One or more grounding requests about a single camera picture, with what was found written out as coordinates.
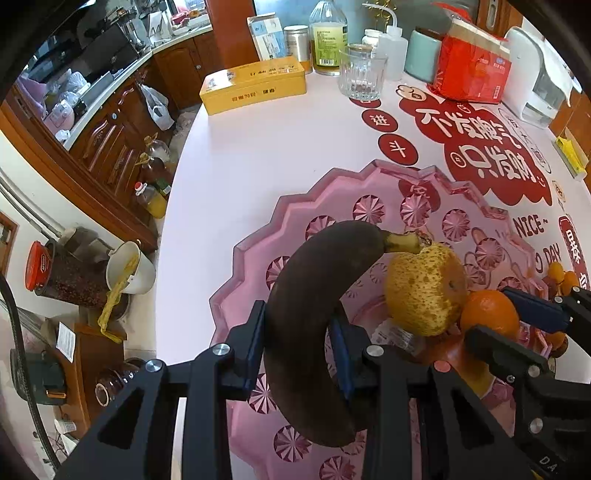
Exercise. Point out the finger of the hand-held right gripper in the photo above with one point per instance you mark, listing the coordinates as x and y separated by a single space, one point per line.
535 309
498 350

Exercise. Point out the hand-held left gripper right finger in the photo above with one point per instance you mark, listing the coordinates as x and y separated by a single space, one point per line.
341 360

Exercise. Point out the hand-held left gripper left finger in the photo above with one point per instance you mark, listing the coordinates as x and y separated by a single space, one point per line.
256 350

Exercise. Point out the orange tangerine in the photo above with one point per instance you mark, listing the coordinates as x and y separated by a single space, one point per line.
556 339
487 314
571 280

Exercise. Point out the small yellow citrus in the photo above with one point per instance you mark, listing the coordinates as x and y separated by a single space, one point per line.
555 272

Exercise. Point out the red apple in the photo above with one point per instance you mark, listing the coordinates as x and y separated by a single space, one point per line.
457 360

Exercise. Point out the dark overripe banana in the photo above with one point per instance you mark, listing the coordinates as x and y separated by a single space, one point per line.
304 295

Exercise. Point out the yellow speckled pear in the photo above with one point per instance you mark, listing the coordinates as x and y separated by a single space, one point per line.
425 290

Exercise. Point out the pink plastic bowl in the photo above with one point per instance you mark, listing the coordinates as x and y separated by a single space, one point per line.
360 194

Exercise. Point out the white enamel pot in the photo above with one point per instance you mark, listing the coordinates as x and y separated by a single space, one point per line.
143 277

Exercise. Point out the dark glass teapot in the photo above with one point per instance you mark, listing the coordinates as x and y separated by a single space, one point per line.
115 383

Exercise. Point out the yellow long utensil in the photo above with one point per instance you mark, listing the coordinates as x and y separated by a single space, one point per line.
113 295

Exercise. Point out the yellow white small box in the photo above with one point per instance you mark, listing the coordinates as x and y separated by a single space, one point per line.
572 154

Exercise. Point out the low wooden stand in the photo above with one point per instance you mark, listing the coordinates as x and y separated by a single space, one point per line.
87 369

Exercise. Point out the orange oil bottle red cap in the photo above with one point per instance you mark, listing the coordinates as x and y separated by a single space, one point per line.
154 205

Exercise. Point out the dark bottle green label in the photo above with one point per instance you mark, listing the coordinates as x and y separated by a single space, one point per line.
161 187

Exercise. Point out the wooden sideboard cabinet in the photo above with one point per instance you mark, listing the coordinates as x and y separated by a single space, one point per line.
579 124

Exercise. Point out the white paper tag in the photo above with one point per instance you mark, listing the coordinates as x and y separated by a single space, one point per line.
65 341

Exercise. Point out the red lid jar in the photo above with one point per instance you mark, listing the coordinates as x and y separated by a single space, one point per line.
69 281

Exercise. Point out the large clear oil bottle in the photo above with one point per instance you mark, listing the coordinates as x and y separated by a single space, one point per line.
161 150

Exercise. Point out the white countertop appliance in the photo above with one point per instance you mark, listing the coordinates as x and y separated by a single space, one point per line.
521 78

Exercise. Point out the red pack of paper cups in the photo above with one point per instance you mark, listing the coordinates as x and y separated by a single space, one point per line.
466 74

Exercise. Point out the white towel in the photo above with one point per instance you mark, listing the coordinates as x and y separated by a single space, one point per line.
558 64

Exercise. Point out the hanging plastic bag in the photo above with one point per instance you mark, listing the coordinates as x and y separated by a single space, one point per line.
159 110

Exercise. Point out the wooden kitchen cabinet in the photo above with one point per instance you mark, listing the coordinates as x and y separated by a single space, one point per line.
106 138

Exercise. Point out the yellow tin box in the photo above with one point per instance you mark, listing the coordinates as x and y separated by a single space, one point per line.
254 85

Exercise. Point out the teal canister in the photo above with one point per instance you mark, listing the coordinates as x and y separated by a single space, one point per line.
422 60

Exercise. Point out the clear drinking glass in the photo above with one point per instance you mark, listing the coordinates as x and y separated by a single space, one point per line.
362 74

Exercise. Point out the white squeeze bottle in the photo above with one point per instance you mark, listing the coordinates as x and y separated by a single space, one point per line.
392 55

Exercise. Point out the silver tin can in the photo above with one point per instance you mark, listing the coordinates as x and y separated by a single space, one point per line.
298 48

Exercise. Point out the blue white carton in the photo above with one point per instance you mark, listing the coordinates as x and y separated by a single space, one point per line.
265 39

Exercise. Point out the glass bottle green label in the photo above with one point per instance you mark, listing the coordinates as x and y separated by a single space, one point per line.
328 46

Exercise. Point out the glass blender jug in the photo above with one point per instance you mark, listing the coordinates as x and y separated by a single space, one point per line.
136 34

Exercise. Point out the frosted glass door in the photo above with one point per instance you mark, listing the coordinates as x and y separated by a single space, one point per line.
286 9

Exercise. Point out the gold door ornament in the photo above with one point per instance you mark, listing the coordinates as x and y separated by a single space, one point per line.
376 3

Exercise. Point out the grey wall pipe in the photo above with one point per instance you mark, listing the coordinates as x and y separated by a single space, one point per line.
27 205

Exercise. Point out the framed wall picture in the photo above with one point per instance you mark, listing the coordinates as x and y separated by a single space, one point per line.
7 240

